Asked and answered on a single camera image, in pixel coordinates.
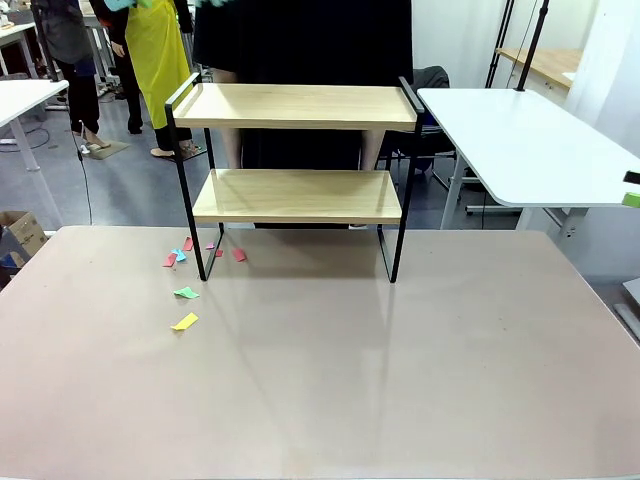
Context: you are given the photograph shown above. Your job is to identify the black tripod stand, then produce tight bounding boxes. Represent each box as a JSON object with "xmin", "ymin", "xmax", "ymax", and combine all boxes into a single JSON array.
[{"xmin": 484, "ymin": 0, "xmax": 517, "ymax": 89}]

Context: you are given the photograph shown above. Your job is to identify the black stand pole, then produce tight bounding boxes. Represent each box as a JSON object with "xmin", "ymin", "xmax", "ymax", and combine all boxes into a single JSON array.
[{"xmin": 516, "ymin": 0, "xmax": 551, "ymax": 93}]

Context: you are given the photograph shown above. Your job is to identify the black hanging cable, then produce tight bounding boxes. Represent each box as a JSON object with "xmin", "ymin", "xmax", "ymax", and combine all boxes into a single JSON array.
[{"xmin": 72, "ymin": 118, "xmax": 95, "ymax": 226}]

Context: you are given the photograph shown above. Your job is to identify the grey floor mat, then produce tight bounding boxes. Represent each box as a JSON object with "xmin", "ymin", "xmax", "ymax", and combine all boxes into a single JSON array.
[{"xmin": 80, "ymin": 140, "xmax": 131, "ymax": 162}]

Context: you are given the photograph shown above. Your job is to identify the two-tier wooden shelf black frame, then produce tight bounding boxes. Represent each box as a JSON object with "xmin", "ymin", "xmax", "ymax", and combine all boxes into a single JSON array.
[{"xmin": 163, "ymin": 73, "xmax": 425, "ymax": 284}]

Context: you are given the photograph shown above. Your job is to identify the white background desk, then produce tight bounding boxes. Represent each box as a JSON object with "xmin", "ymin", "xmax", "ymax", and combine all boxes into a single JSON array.
[{"xmin": 0, "ymin": 19, "xmax": 40, "ymax": 79}]

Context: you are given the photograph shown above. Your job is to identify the wooden counter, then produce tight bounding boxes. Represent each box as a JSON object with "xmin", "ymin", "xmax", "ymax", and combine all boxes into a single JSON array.
[{"xmin": 493, "ymin": 46, "xmax": 585, "ymax": 92}]

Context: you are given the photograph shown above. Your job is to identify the person in grey top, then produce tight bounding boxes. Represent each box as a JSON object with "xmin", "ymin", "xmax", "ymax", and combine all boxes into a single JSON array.
[{"xmin": 29, "ymin": 0, "xmax": 112, "ymax": 151}]

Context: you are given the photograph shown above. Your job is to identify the person's left forearm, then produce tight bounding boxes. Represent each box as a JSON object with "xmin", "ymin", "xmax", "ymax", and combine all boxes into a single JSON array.
[{"xmin": 361, "ymin": 130, "xmax": 387, "ymax": 172}]

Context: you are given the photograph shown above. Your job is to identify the small white desk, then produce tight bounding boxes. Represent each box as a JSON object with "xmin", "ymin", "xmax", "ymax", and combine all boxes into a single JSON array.
[{"xmin": 0, "ymin": 78, "xmax": 70, "ymax": 226}]

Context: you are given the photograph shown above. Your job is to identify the person in black clothes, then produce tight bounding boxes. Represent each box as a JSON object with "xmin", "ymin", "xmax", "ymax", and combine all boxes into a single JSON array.
[{"xmin": 191, "ymin": 0, "xmax": 415, "ymax": 231}]

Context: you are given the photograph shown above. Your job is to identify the thick black pole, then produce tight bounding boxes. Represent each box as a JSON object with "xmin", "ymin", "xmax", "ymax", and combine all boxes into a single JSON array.
[{"xmin": 30, "ymin": 0, "xmax": 60, "ymax": 84}]

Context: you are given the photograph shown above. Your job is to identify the black chair with jacket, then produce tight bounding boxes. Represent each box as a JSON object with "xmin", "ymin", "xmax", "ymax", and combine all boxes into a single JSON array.
[{"xmin": 384, "ymin": 65, "xmax": 459, "ymax": 194}]

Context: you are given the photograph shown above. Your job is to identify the person's right forearm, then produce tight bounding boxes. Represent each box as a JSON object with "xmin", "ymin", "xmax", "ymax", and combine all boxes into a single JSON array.
[{"xmin": 213, "ymin": 68, "xmax": 243, "ymax": 170}]

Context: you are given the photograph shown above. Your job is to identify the cardboard box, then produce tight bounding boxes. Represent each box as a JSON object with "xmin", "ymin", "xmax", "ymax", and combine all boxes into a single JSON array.
[{"xmin": 0, "ymin": 209, "xmax": 50, "ymax": 291}]

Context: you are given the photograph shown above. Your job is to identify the person with yellow apron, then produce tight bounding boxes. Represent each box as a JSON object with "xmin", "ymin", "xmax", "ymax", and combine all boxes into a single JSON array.
[{"xmin": 88, "ymin": 0, "xmax": 197, "ymax": 159}]

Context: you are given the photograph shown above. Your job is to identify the large white side table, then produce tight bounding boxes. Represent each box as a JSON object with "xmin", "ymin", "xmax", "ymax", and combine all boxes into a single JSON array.
[{"xmin": 416, "ymin": 87, "xmax": 640, "ymax": 232}]

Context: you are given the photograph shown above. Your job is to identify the grey metal base frame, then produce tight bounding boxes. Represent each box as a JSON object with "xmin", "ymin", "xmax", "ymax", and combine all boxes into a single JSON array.
[{"xmin": 613, "ymin": 277, "xmax": 640, "ymax": 347}]

